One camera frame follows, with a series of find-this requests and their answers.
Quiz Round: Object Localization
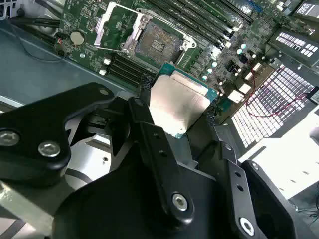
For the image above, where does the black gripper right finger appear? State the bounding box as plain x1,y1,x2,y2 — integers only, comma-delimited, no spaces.
206,109,299,239

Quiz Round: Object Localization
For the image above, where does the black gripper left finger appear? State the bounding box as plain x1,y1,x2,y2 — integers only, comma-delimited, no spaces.
0,76,195,226

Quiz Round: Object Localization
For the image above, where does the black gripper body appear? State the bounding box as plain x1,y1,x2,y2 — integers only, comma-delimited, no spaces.
53,165,239,239

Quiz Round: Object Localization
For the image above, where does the silver green CPU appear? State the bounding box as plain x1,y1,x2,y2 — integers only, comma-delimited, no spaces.
148,62,220,140

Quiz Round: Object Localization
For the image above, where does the metal socket cover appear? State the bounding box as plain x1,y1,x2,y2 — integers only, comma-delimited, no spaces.
94,1,153,57

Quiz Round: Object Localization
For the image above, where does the metal locking lever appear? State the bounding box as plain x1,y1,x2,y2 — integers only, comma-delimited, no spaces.
136,7,157,15

